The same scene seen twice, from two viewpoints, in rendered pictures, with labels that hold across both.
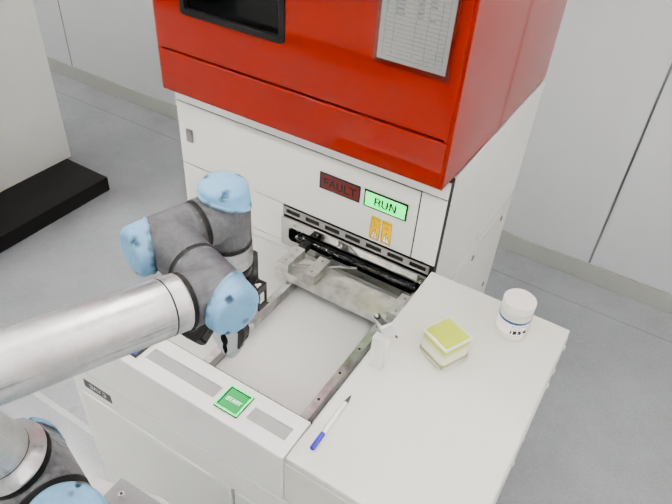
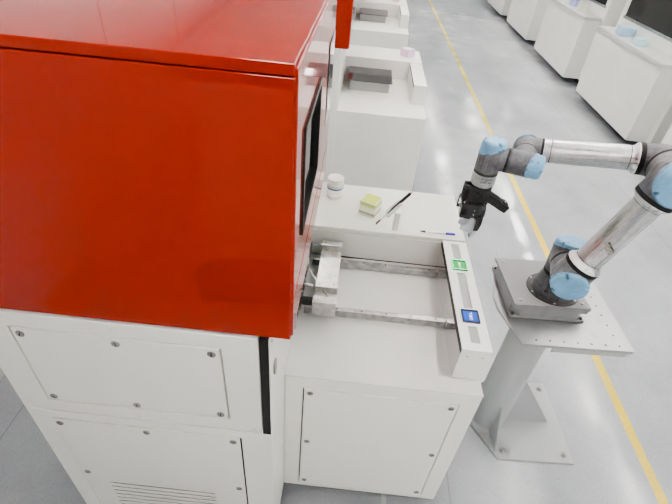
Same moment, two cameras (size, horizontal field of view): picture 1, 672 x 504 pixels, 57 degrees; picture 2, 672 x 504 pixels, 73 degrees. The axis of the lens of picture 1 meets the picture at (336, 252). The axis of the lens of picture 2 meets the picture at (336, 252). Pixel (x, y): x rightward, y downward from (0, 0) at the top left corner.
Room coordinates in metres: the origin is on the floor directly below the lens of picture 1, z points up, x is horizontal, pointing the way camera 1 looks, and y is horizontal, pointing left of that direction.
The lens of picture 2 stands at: (1.75, 1.11, 2.01)
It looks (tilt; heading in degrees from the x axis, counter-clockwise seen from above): 39 degrees down; 242
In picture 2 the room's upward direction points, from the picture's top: 5 degrees clockwise
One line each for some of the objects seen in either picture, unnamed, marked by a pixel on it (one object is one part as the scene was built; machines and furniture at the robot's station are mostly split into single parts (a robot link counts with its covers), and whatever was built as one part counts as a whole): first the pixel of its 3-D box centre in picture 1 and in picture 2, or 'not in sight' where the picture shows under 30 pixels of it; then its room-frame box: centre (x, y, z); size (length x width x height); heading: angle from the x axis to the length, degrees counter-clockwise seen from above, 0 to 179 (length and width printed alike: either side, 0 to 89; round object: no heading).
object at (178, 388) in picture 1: (187, 394); (459, 303); (0.79, 0.28, 0.89); 0.55 x 0.09 x 0.14; 61
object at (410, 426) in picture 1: (439, 408); (384, 222); (0.80, -0.24, 0.89); 0.62 x 0.35 x 0.14; 151
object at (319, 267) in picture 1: (316, 270); (326, 286); (1.21, 0.05, 0.89); 0.08 x 0.03 x 0.03; 151
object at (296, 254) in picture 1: (291, 258); (324, 302); (1.25, 0.12, 0.89); 0.08 x 0.03 x 0.03; 151
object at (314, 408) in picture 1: (349, 364); (374, 266); (0.95, -0.05, 0.84); 0.50 x 0.02 x 0.03; 151
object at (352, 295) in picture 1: (341, 290); (328, 278); (1.17, -0.02, 0.87); 0.36 x 0.08 x 0.03; 61
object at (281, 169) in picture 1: (299, 194); (292, 282); (1.37, 0.11, 1.02); 0.82 x 0.03 x 0.40; 61
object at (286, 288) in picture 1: (256, 317); (373, 315); (1.08, 0.18, 0.84); 0.50 x 0.02 x 0.03; 151
